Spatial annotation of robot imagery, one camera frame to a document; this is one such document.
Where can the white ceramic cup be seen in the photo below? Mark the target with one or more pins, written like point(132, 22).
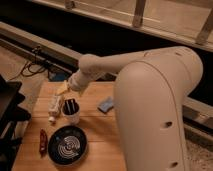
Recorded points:
point(73, 119)

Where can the black patterned bowl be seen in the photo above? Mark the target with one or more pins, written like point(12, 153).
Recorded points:
point(67, 145)

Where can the blue sponge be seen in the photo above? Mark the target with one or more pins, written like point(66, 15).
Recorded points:
point(106, 105)

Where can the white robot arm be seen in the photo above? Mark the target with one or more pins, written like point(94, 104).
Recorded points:
point(149, 92)

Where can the red utility knife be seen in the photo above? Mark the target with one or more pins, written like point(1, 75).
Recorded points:
point(43, 142)

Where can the black chair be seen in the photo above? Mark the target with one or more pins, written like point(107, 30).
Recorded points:
point(10, 115)

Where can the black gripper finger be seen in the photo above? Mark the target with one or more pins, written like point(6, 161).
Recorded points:
point(66, 107)
point(72, 106)

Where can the wooden railing frame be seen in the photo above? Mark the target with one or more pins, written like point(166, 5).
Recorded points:
point(189, 22)

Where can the yellow wedge block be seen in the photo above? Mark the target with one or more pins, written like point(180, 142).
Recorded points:
point(63, 88)

